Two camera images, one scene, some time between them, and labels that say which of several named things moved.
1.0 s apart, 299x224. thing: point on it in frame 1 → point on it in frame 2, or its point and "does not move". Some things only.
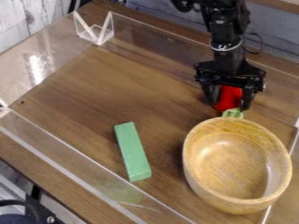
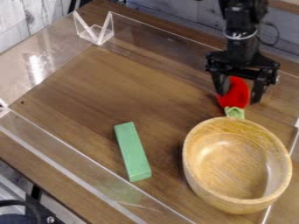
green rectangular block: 135,162 does not move
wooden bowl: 238,164 does not move
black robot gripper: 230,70 → 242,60
